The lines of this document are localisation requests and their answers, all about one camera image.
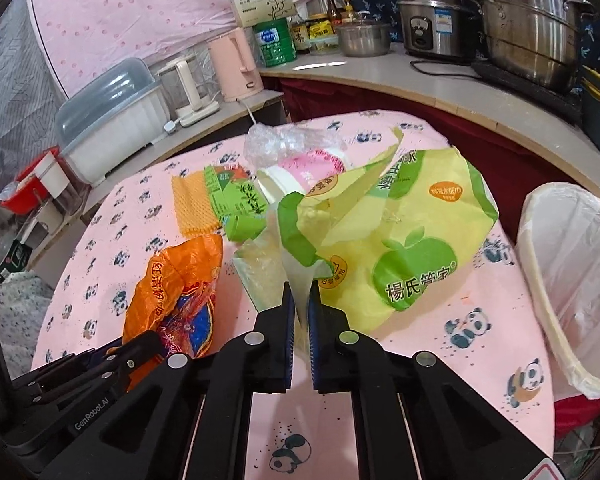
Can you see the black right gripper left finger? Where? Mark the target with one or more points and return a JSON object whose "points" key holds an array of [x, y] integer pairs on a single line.
{"points": [[188, 419]]}

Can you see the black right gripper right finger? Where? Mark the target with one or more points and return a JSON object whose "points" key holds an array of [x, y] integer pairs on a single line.
{"points": [[413, 417]]}

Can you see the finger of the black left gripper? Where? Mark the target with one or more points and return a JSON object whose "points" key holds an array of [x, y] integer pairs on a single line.
{"points": [[75, 371]]}

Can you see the orange plastic snack bag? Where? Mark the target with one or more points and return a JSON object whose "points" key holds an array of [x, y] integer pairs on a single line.
{"points": [[176, 300]]}

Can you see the yellow green tissue package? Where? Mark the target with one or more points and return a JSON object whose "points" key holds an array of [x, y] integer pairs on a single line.
{"points": [[373, 238]]}

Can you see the white lined trash bin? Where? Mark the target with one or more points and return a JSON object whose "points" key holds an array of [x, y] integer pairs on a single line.
{"points": [[558, 247]]}

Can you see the pink panda tablecloth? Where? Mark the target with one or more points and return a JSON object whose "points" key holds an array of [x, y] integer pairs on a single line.
{"points": [[299, 435]]}

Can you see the small yellow foam net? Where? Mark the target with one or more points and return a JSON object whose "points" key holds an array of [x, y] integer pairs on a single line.
{"points": [[193, 210]]}

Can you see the red white container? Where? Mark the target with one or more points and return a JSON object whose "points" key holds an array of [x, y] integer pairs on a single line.
{"points": [[43, 180]]}

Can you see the green wrapper strip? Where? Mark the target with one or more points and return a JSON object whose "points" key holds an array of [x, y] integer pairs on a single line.
{"points": [[236, 202]]}

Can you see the pink white paper cup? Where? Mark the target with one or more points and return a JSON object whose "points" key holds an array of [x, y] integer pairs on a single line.
{"points": [[299, 173]]}

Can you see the clear plastic wrap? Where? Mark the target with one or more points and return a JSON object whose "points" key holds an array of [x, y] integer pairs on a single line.
{"points": [[265, 145]]}

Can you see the glass electric kettle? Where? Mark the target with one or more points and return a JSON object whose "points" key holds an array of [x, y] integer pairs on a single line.
{"points": [[187, 92]]}

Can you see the pink electric kettle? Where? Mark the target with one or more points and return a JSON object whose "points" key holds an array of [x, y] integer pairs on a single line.
{"points": [[234, 65]]}

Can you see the black induction cooktop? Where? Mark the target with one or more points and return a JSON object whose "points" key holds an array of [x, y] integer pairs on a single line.
{"points": [[566, 107]]}

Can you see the green tin can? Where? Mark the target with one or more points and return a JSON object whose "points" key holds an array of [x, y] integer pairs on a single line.
{"points": [[275, 43]]}

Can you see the small steel pot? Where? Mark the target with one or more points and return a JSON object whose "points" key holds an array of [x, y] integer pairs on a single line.
{"points": [[364, 39]]}

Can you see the steel rice cooker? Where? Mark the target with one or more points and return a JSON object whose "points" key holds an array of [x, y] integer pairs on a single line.
{"points": [[438, 28]]}

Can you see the white cardboard box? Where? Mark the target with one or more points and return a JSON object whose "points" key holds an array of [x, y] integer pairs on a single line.
{"points": [[248, 13]]}

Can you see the large steel steamer pot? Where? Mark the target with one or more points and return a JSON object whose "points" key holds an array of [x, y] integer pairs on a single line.
{"points": [[535, 39]]}

